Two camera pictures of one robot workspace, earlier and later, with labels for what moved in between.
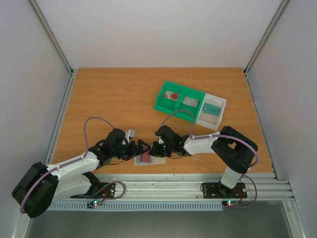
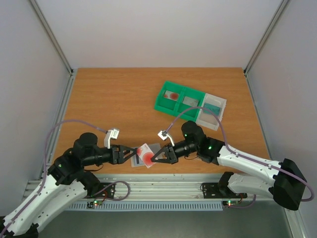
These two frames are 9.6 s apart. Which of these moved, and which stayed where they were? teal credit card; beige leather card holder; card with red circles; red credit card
Moved: beige leather card holder
Stayed: teal credit card; red credit card; card with red circles
